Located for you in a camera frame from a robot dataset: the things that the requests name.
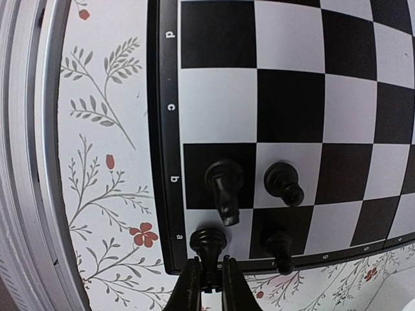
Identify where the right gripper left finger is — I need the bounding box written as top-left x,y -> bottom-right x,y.
163,257 -> 202,311

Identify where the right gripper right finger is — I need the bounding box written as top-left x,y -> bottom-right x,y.
222,255 -> 262,311

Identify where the black rook chess piece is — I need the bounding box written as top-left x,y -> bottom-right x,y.
189,228 -> 227,294

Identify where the black corner pawn piece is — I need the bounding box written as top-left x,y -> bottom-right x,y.
263,231 -> 294,275

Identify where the black white chessboard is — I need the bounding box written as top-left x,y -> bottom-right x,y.
147,1 -> 414,274

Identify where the floral patterned table mat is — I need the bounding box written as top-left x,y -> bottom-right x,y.
58,1 -> 414,310

